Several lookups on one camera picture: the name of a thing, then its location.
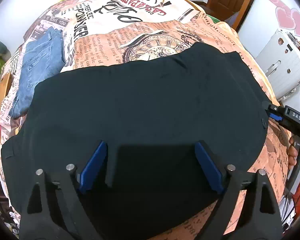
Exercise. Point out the white suitcase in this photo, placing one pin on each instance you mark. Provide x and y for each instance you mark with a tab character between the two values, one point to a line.
280	61

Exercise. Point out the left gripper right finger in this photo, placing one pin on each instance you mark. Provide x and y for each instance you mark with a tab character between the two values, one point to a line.
212	168

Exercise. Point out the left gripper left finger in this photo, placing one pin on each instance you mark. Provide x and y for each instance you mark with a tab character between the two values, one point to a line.
92	168

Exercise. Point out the folded blue jeans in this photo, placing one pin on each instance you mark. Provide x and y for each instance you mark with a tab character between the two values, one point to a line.
43	59

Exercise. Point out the black pants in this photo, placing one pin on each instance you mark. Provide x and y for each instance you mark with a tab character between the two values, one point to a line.
150	114

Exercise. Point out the right hand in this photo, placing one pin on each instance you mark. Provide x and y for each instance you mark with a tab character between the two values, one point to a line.
292	154

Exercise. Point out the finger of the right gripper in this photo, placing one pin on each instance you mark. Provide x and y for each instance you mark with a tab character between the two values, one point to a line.
275	117
273	109

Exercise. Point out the printed newspaper-pattern blanket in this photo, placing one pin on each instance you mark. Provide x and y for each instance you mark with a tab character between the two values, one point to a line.
111	32

